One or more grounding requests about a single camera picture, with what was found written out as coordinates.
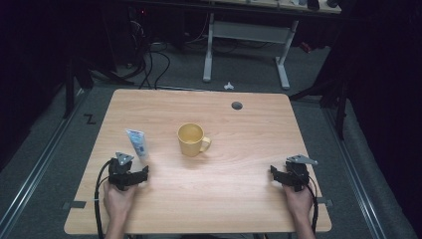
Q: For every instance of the white metal desk frame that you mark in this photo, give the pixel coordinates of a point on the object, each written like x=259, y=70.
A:
x=246, y=32

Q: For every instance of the yellow mug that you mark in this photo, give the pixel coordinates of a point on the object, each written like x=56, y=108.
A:
x=190, y=141

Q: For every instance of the person's right hand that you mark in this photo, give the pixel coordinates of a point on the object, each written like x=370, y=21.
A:
x=299, y=203

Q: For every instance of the person's left hand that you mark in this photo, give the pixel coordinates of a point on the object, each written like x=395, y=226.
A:
x=118, y=199

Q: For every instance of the white and blue toothpaste tube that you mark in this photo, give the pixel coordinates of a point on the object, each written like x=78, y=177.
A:
x=138, y=142

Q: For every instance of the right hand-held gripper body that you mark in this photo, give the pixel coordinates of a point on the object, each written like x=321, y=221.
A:
x=297, y=174

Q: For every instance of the black metal stand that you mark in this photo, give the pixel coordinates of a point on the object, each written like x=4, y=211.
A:
x=340, y=109
x=69, y=89

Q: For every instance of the black computer tower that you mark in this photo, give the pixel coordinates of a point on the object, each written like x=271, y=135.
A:
x=137, y=33

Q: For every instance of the small white plastic piece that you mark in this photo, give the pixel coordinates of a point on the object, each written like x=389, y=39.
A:
x=228, y=86

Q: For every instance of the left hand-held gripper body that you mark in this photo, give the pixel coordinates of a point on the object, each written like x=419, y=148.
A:
x=120, y=172

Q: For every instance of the metal floor rail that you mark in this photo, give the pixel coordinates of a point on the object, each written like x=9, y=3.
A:
x=356, y=179
x=36, y=172

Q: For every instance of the grey tape strip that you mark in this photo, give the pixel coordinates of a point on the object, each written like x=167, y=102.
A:
x=325, y=202
x=75, y=204

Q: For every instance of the small red object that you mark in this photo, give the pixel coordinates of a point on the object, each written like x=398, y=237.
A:
x=306, y=47

